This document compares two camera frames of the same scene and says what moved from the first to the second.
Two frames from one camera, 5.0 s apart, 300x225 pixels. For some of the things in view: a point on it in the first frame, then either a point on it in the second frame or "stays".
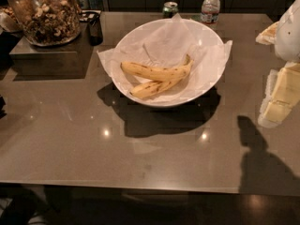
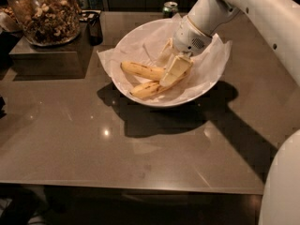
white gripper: x=289 y=35 -> x=187 y=38
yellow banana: x=159 y=73 stays
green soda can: x=170 y=9 stays
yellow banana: x=151 y=87 stays
